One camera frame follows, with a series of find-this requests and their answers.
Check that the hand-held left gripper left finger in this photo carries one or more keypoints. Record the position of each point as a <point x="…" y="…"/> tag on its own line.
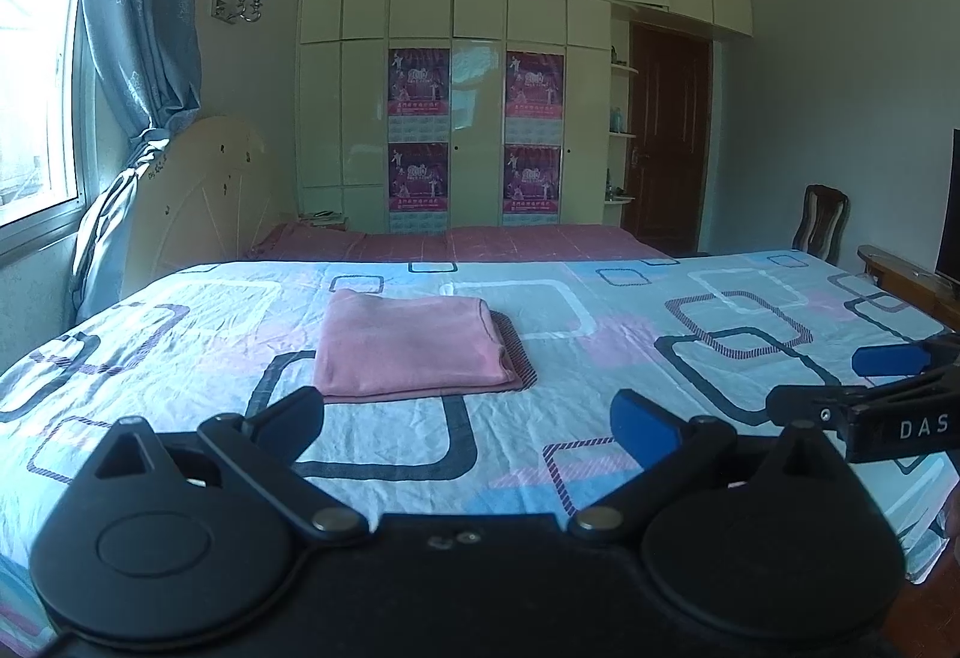
<point x="289" y="425"/>

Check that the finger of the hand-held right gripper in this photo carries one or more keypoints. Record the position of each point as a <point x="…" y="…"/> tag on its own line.
<point x="810" y="406"/>
<point x="892" y="360"/>

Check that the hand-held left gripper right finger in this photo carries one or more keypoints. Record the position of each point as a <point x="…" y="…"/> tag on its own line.
<point x="645" y="429"/>

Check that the pink sweatshirt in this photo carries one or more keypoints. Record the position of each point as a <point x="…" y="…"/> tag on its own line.
<point x="405" y="343"/>

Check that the patterned bed sheet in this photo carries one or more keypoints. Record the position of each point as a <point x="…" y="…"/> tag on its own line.
<point x="615" y="365"/>

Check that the dark wooden chair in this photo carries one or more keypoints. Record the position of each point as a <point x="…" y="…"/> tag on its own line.
<point x="821" y="219"/>

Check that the black television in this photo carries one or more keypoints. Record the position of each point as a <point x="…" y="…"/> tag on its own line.
<point x="949" y="208"/>

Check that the stack of books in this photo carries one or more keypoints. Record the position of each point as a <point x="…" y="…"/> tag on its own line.
<point x="324" y="220"/>

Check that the cream headboard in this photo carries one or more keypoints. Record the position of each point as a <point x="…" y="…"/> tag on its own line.
<point x="202" y="200"/>

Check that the white corner shelves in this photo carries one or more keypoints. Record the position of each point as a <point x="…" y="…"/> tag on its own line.
<point x="621" y="134"/>

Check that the brown wooden door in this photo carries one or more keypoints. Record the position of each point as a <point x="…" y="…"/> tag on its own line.
<point x="667" y="133"/>

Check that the blue bottle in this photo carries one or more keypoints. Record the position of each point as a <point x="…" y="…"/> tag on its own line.
<point x="617" y="119"/>

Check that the window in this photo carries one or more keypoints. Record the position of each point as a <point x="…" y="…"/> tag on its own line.
<point x="37" y="65"/>

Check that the wall poster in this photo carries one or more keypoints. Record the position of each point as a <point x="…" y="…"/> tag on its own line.
<point x="532" y="178"/>
<point x="418" y="178"/>
<point x="534" y="84"/>
<point x="418" y="80"/>

